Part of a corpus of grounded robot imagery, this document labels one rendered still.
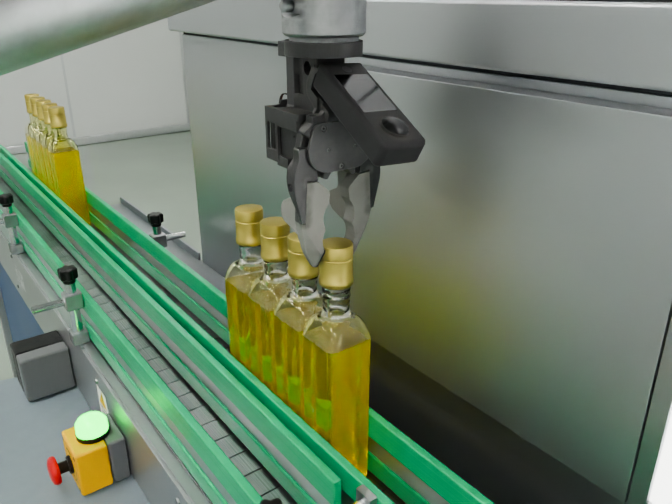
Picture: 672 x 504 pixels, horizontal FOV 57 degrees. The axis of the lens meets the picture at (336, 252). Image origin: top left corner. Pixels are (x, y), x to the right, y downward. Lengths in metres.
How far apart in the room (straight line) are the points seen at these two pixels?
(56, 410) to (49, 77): 5.49
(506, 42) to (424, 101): 0.11
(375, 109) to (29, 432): 0.82
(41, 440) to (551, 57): 0.91
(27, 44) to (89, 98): 6.28
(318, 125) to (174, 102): 6.36
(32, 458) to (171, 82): 5.99
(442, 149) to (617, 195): 0.19
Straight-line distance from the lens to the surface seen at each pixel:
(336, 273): 0.61
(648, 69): 0.53
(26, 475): 1.07
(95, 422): 0.95
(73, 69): 6.55
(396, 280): 0.75
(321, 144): 0.57
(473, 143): 0.62
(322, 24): 0.55
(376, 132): 0.50
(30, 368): 1.18
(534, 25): 0.58
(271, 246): 0.70
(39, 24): 0.34
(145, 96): 6.79
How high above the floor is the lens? 1.40
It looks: 23 degrees down
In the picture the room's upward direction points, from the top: straight up
